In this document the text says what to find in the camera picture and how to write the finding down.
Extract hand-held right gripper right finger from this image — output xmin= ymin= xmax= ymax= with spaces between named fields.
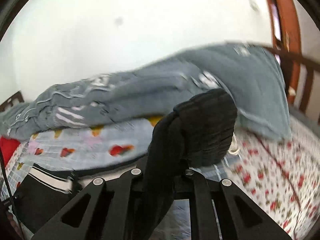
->
xmin=175 ymin=169 xmax=293 ymax=240

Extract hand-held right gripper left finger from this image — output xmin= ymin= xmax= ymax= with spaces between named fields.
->
xmin=32 ymin=169 xmax=147 ymax=240

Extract black pants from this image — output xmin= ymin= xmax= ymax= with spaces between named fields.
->
xmin=72 ymin=88 xmax=238 ymax=240

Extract fruit print plastic sheet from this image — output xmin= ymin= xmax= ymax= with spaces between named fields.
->
xmin=5 ymin=116 xmax=240 ymax=240

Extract red pillow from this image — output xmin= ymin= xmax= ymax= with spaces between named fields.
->
xmin=0 ymin=136 xmax=22 ymax=167

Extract grey floral quilt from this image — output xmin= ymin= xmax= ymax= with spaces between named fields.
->
xmin=0 ymin=42 xmax=292 ymax=140

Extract wooden slatted headboard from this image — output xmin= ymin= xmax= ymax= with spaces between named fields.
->
xmin=0 ymin=91 xmax=24 ymax=112

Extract wooden door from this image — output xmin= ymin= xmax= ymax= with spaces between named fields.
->
xmin=260 ymin=0 xmax=302 ymax=103

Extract black cable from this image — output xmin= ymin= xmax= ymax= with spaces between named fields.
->
xmin=0 ymin=147 xmax=25 ymax=239

